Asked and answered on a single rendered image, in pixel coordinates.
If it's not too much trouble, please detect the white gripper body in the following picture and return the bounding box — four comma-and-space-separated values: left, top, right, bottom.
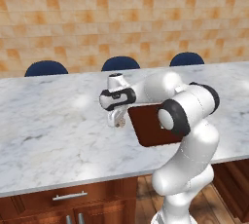
107, 105, 128, 129

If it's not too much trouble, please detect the brown rectangular tray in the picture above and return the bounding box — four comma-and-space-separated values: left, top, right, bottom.
126, 102, 185, 148

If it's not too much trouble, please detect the navy blue stool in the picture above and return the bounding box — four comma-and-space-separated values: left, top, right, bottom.
100, 56, 141, 72
24, 59, 69, 78
169, 52, 206, 67

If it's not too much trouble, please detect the brown wooden drawer front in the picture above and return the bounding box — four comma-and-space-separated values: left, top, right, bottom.
9, 176, 139, 216

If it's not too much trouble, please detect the brown wooden cupboard door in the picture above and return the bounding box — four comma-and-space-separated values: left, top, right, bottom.
0, 208, 75, 224
73, 198, 137, 224

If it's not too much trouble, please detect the brown wooden cabinet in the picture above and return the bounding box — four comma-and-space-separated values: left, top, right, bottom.
211, 158, 249, 224

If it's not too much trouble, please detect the silver drawer handle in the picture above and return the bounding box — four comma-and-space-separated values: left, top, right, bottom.
52, 191, 89, 203

